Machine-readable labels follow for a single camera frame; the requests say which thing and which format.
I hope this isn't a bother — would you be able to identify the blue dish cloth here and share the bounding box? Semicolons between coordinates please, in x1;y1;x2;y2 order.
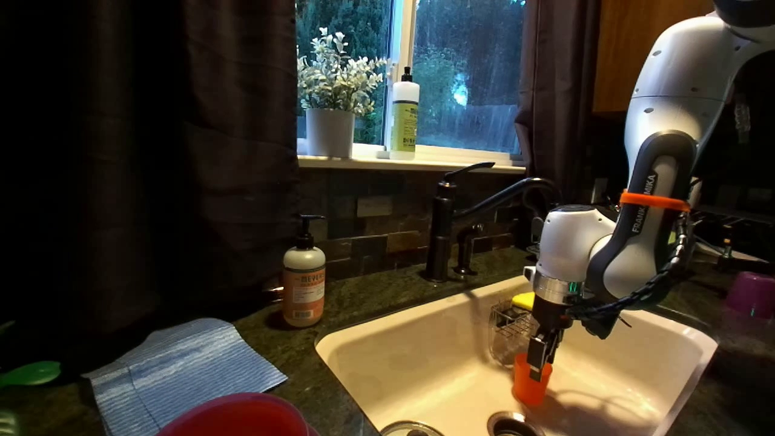
87;318;286;436

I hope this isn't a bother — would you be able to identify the wire sponge caddy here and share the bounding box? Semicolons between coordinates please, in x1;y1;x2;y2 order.
485;301;537;369

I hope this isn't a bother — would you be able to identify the white potted plant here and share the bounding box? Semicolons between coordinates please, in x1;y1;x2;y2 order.
296;26;387;159

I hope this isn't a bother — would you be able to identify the orange plastic cup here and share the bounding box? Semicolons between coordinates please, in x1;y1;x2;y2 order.
510;353;552;407

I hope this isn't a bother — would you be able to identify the dark bronze faucet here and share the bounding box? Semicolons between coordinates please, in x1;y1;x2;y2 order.
421;163;559;281

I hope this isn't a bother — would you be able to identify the red plastic bowl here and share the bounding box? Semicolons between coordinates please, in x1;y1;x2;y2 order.
157;392;314;436

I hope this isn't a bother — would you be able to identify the glass pot lid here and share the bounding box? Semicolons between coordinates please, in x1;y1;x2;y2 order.
380;420;444;436

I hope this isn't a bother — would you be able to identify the soap pump bottle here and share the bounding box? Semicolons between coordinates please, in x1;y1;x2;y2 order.
280;212;326;326

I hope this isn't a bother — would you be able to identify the white kitchen sink basin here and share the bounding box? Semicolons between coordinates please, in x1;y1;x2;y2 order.
314;278;716;436

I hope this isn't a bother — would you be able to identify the green dish soap bottle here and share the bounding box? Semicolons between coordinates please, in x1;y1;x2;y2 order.
390;67;418;158

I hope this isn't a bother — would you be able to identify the purple plastic cup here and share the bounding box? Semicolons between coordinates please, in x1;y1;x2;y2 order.
723;272;775;320

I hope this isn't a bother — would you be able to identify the dark window curtain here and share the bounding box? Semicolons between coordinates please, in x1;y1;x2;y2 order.
0;0;298;335

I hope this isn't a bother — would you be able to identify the green plastic lid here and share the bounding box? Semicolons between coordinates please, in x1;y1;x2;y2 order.
0;360;60;388

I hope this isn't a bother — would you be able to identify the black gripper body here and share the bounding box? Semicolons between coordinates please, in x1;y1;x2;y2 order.
529;298;573;380

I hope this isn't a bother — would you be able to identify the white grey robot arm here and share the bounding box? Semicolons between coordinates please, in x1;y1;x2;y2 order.
529;0;775;378

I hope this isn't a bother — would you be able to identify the metal sink drain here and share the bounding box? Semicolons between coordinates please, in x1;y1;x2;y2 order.
486;411;537;436

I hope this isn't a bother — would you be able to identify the yellow sponge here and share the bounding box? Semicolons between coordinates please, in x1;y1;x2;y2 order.
510;290;536;311

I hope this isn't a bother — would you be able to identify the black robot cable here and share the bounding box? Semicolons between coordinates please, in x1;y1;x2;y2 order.
565;212;697;341

